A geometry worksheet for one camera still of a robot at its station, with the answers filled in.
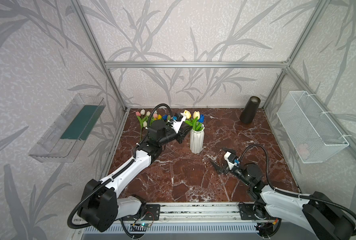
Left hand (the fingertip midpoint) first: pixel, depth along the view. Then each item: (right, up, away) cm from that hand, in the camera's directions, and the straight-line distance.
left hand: (192, 122), depth 74 cm
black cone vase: (+41, +6, +31) cm, 52 cm away
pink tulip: (-41, +6, +42) cm, 59 cm away
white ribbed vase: (+3, -10, +10) cm, 15 cm away
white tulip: (-38, +7, +42) cm, 57 cm away
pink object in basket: (+55, -14, 0) cm, 57 cm away
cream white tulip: (-2, +1, -2) cm, 3 cm away
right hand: (+13, -14, +4) cm, 20 cm away
